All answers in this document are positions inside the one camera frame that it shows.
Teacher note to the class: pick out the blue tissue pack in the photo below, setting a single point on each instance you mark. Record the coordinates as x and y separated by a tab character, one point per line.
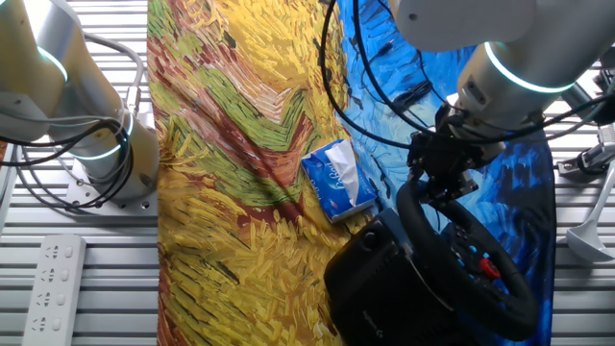
331	182

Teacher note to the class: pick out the black racing steering wheel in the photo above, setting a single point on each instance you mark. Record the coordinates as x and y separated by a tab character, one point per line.
418	226

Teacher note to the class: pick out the white dome stand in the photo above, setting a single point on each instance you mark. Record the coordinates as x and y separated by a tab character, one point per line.
588	238

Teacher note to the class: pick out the silver depth camera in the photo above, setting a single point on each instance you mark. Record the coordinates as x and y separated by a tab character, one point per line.
588	156

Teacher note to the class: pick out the black wheel base housing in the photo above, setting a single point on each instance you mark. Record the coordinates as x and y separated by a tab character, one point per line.
375	283

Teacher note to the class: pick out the white power strip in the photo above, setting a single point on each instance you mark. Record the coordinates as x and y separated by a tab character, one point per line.
53	288

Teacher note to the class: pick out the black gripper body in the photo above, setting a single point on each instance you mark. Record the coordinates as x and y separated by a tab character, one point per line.
447	156

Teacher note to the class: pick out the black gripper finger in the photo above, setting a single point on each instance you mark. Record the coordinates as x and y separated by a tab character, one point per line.
425	185
459	187

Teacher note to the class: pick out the painted blue yellow tablecloth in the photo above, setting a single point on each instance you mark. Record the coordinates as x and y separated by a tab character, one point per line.
240	144

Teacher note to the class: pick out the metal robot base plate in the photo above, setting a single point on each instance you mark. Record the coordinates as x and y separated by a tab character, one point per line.
134	206

